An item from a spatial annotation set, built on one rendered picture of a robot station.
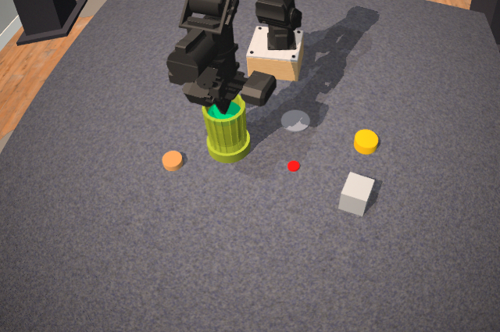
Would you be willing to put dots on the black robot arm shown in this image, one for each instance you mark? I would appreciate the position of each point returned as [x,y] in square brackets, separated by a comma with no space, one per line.
[189,61]

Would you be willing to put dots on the orange disc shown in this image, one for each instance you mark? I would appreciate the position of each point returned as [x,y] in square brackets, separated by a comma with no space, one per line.
[172,161]

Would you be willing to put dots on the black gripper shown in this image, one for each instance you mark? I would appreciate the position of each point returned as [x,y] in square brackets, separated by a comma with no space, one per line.
[255,90]

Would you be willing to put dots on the olive-green ribbed jar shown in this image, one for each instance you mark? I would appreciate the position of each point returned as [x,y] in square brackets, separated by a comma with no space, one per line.
[229,140]

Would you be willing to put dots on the light grey flat disc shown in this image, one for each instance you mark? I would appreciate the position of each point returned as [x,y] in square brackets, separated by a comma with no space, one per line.
[295,121]

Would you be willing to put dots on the yellow short cylinder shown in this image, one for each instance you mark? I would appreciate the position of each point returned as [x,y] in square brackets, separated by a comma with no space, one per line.
[365,142]

